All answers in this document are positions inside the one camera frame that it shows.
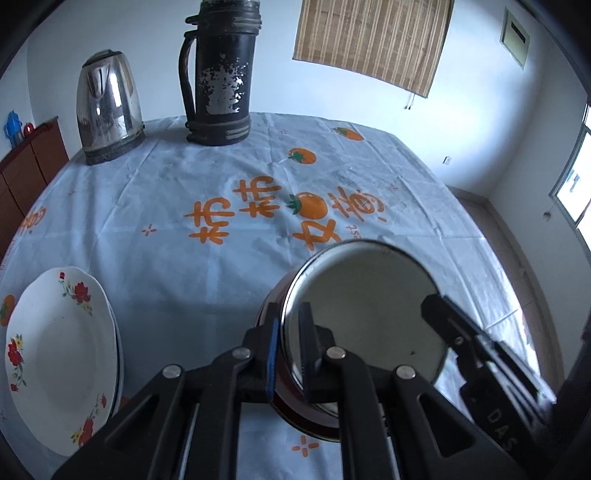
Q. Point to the stainless steel bowl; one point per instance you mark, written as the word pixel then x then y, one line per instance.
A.
pixel 369 300

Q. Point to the stainless steel electric kettle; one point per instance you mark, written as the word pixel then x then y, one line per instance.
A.
pixel 108 106

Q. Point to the worn black thermos flask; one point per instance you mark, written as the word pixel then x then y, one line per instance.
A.
pixel 221 83

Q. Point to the blue water bottle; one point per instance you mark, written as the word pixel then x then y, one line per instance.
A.
pixel 12 125

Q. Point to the light blue persimmon print tablecloth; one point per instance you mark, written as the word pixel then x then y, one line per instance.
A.
pixel 184 277

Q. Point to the bamboo window blind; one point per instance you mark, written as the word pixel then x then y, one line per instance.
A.
pixel 369 41

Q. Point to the window with white frame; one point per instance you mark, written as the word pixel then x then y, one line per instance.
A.
pixel 575 184

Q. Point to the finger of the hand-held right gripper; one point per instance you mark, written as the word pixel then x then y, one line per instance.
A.
pixel 450 321

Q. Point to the brown wooden cabinet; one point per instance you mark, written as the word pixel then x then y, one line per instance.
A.
pixel 27 175

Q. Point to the white plate with red flowers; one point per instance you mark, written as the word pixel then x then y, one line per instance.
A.
pixel 55 360

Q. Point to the white plate with blue rim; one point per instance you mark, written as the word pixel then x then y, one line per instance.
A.
pixel 120 364

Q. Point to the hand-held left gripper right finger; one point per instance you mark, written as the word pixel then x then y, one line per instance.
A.
pixel 308 350

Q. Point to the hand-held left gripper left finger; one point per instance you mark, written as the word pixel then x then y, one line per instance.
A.
pixel 273 364

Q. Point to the wall-mounted panel box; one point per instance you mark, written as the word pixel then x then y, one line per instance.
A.
pixel 517 37

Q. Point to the small red ornament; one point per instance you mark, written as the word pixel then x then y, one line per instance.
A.
pixel 28 128

